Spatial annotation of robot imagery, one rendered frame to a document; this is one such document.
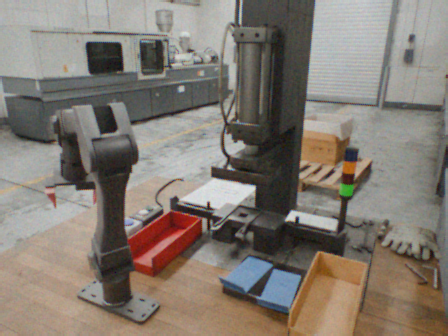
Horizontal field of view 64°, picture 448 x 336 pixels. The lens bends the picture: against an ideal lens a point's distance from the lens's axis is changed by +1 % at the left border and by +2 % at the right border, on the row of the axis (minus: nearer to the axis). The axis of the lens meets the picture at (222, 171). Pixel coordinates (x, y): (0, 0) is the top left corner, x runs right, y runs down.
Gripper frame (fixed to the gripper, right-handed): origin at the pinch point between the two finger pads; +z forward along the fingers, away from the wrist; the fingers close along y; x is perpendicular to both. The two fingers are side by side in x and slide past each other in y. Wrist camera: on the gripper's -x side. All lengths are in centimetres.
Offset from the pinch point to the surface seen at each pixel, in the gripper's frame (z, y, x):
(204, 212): 3.8, -37.5, 5.3
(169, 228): 12.0, -28.1, 1.7
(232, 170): -15.8, -40.1, 11.4
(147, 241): 10.6, -19.3, 7.7
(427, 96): 113, -825, -466
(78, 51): 97, -44, -518
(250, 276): 1, -38, 35
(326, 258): -6, -57, 39
